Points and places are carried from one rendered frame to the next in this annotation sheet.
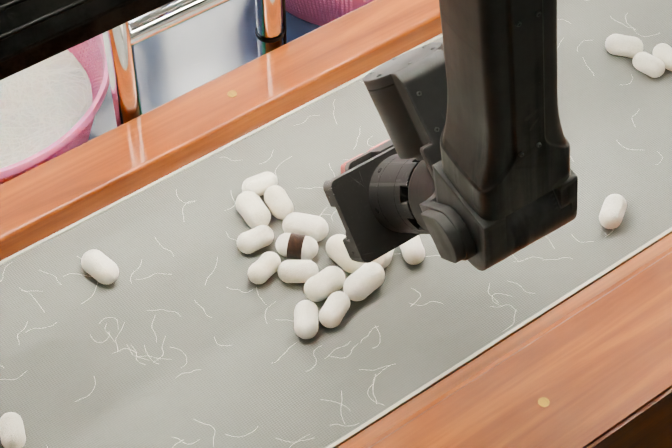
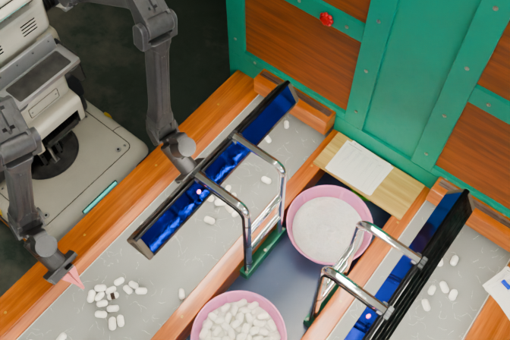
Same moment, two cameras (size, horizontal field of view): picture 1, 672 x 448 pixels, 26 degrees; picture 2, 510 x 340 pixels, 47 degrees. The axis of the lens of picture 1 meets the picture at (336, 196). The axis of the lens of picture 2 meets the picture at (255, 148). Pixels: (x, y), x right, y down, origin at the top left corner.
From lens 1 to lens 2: 178 cm
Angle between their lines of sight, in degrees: 74
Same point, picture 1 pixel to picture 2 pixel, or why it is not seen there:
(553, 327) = (155, 184)
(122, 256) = (263, 187)
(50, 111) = (303, 230)
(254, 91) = not seen: hidden behind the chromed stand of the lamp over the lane
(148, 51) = (294, 285)
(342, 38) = (226, 265)
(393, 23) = (212, 275)
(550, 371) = (155, 172)
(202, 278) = (242, 186)
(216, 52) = (273, 290)
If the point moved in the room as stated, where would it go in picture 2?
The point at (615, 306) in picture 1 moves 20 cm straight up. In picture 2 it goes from (140, 192) to (129, 160)
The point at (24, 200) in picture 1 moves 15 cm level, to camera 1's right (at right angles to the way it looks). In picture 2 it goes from (291, 188) to (245, 199)
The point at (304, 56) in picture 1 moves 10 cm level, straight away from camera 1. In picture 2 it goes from (235, 255) to (244, 286)
